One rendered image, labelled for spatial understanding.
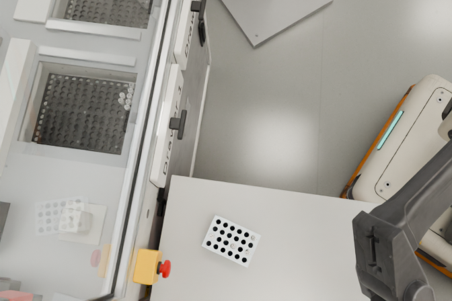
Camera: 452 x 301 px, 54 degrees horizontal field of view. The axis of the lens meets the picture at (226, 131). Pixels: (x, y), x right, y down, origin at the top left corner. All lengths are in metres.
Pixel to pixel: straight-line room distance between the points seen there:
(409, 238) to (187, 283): 0.66
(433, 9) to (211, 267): 1.72
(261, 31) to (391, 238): 1.63
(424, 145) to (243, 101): 0.78
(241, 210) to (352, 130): 1.01
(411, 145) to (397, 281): 1.19
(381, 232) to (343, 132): 1.43
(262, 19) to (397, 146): 0.86
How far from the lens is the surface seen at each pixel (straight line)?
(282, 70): 2.09
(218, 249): 1.12
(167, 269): 1.04
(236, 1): 2.20
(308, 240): 1.17
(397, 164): 1.77
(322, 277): 1.18
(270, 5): 2.20
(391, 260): 0.63
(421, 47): 2.30
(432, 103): 1.89
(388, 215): 0.65
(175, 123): 1.06
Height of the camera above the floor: 1.92
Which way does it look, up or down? 75 degrees down
